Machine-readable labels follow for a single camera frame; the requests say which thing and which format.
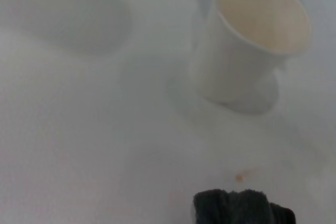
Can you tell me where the white paper cup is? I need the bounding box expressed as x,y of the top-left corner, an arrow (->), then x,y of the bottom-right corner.
188,0 -> 313,115

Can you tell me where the dark blue rag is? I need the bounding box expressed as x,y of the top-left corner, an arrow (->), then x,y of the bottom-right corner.
193,188 -> 298,224

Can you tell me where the small brown droplet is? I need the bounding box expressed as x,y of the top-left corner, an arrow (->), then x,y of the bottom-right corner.
235,168 -> 253,183

